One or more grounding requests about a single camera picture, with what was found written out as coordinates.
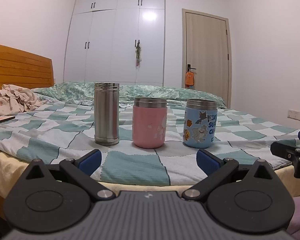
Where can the hanging green ornament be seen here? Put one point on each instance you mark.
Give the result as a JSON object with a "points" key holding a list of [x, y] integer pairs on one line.
{"points": [[138, 54]]}

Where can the wooden door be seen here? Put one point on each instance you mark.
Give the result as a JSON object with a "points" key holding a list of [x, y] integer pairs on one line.
{"points": [[207, 48]]}

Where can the wooden headboard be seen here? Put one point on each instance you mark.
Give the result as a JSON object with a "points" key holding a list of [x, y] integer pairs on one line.
{"points": [[21, 68]]}

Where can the crumpled beige clothes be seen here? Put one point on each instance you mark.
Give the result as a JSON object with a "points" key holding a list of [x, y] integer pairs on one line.
{"points": [[15, 99]]}

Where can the pink cup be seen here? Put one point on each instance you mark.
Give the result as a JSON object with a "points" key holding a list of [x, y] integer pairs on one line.
{"points": [[149, 122]]}

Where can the green floral quilt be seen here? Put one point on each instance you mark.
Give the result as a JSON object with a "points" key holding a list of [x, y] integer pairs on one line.
{"points": [[82, 93]]}

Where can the blue cartoon cup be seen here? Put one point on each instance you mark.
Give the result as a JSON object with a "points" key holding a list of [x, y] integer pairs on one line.
{"points": [[199, 123]]}

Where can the white wardrobe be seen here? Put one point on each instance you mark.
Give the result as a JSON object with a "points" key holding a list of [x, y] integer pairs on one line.
{"points": [[102, 39]]}

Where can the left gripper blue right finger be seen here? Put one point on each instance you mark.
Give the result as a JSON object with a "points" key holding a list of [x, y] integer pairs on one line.
{"points": [[211, 164]]}

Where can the black door handle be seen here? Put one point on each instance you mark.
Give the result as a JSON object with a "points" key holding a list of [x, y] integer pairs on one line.
{"points": [[189, 68]]}

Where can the teal checkered blanket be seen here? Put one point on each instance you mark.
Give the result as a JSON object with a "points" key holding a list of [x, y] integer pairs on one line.
{"points": [[156, 148]]}

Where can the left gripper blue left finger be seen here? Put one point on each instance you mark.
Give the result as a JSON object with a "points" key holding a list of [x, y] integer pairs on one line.
{"points": [[88, 163]]}

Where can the wall power socket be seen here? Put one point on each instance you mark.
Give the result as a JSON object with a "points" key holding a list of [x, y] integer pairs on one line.
{"points": [[293, 114]]}

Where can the orange hanging pouch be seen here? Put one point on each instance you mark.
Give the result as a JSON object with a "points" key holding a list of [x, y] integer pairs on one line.
{"points": [[189, 79]]}

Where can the tall stainless steel cup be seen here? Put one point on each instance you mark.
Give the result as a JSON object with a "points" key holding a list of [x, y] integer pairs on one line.
{"points": [[106, 113]]}

